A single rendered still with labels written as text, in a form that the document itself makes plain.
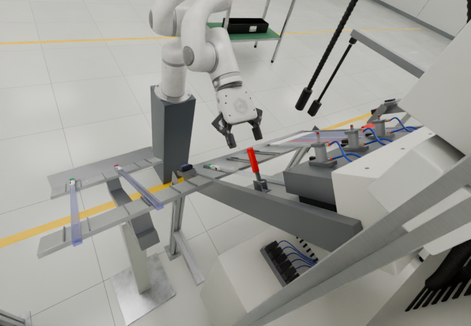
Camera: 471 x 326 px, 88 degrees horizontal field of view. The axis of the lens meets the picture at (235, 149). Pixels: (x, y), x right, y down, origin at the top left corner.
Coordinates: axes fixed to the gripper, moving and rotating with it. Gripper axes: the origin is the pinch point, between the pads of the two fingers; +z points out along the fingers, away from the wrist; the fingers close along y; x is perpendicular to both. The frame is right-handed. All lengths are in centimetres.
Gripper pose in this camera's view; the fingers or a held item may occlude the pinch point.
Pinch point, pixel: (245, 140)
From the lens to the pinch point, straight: 69.4
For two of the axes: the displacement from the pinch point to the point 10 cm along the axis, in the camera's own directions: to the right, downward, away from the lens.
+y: 8.2, -2.6, 5.0
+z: 3.0, 9.5, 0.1
